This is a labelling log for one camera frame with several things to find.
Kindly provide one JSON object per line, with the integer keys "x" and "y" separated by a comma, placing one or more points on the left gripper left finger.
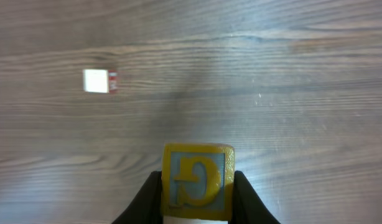
{"x": 145, "y": 208}

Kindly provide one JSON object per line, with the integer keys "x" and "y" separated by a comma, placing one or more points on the white block red side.
{"x": 100, "y": 81}

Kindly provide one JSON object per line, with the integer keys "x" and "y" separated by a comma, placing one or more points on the yellow block letter G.
{"x": 197, "y": 181}

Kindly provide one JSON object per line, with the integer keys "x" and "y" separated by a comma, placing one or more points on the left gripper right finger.
{"x": 247, "y": 207}

